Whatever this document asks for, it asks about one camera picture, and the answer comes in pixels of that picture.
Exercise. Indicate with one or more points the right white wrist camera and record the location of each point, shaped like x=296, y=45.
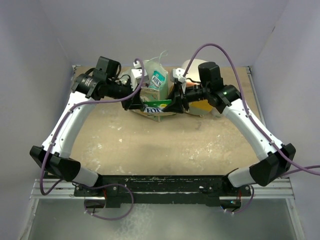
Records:
x=178, y=74

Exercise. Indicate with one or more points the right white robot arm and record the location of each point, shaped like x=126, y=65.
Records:
x=227, y=99

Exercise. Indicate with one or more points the clear tape roll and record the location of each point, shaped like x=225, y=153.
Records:
x=216, y=113

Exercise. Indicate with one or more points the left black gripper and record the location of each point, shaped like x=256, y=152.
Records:
x=134, y=102

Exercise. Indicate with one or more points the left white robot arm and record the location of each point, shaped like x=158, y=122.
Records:
x=98, y=85

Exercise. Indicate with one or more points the teal mint blossom Fox's packet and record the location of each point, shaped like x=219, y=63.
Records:
x=157, y=80

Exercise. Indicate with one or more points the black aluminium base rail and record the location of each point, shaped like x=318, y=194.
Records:
x=205, y=190

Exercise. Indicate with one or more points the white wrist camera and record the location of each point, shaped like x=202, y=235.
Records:
x=136, y=75
x=178, y=74

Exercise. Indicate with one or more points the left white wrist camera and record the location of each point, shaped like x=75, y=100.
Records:
x=136, y=75

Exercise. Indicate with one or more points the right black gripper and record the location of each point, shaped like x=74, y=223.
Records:
x=178, y=99

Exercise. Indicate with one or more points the green cake paper bag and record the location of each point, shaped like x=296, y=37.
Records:
x=148, y=94

